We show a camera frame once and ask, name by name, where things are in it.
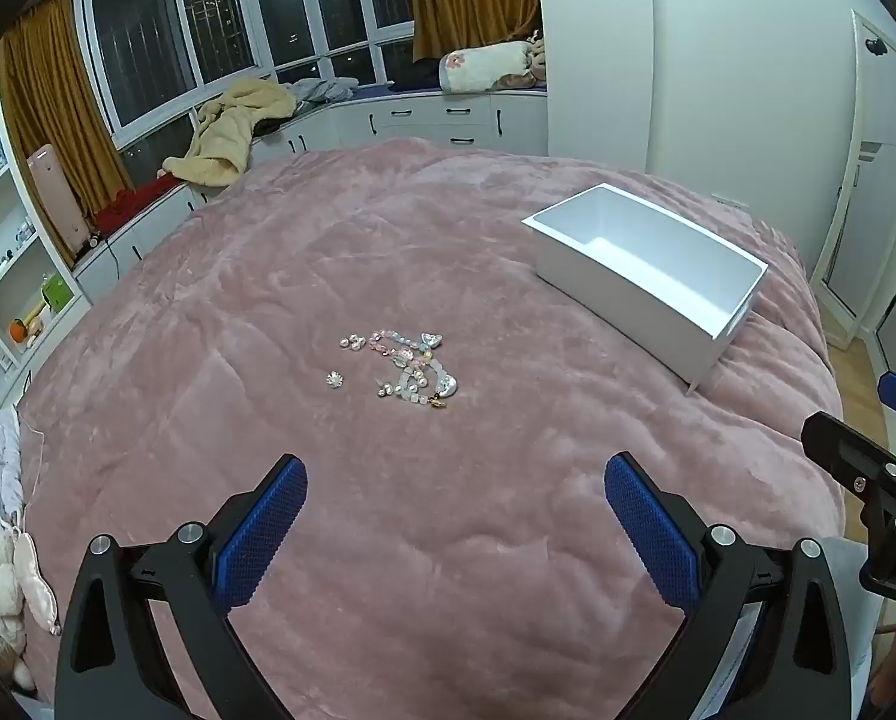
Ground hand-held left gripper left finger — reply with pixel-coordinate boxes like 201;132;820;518
54;454;308;720

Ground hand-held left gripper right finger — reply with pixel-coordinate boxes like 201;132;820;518
604;452;858;720

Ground pile of beaded jewelry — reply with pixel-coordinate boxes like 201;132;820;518
337;326;464;411

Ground white storage box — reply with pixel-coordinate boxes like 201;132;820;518
521;182;771;397

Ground light grey cloth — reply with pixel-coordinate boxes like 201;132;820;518
819;536;880;720

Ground white door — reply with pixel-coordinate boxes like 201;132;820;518
808;9;896;347

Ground cream plush toys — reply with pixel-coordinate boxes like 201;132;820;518
0;508;61;692

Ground pink plush blanket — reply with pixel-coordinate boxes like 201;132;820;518
17;136;848;720

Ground red cloth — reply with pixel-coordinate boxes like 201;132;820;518
90;180;188;239

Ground pink panel heater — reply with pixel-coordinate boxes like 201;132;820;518
26;142;94;257

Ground yellow fleece robe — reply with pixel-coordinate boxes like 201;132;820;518
161;77;299;188

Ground grey clothes heap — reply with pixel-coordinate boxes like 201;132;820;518
290;77;360;119

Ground rolled floral white blanket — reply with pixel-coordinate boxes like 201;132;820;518
438;41;537;95

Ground bay window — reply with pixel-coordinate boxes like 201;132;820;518
69;0;420;155

